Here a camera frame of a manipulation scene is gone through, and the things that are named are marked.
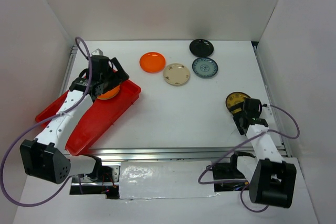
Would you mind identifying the yellow brown patterned plate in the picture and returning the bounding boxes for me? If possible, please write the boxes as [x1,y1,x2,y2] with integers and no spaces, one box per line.
[225,92,250,112]

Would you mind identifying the orange plate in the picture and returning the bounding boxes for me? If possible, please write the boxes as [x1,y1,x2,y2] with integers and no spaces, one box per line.
[139,52,166,73]
[97,85,120,100]

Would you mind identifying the blue white patterned plate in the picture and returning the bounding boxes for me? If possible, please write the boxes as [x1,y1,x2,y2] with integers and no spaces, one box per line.
[192,57,219,79]

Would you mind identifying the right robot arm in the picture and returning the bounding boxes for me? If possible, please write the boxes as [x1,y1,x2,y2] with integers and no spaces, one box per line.
[225,95,297,208]

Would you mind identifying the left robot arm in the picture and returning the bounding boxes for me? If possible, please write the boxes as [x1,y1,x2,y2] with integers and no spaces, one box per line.
[20,55,129,184]

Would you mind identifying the red plastic bin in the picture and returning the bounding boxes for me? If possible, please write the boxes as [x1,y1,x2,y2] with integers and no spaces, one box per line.
[35,80,141,156]

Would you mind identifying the beige plate with motifs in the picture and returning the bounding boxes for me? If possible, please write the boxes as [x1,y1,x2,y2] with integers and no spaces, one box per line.
[163,63,191,86]

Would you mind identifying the black plate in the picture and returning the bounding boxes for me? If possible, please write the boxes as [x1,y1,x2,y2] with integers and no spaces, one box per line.
[189,39,214,58]

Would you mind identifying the white foil cover sheet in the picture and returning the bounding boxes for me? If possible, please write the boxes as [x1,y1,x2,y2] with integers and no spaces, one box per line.
[119,161,216,199]

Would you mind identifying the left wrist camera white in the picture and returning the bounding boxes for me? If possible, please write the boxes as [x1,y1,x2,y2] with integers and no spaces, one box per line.
[91,48,104,57]

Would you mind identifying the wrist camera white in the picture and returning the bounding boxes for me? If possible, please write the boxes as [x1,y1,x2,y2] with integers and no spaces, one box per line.
[261,103,272,119]
[91,48,104,57]

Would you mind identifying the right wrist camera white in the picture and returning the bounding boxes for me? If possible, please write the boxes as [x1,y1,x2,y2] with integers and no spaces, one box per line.
[261,103,272,119]

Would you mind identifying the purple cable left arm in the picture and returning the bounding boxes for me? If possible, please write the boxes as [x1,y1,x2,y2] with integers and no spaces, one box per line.
[0,37,93,207]

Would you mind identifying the aluminium rail front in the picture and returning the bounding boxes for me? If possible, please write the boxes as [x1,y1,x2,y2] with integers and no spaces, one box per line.
[89,147,287,162]

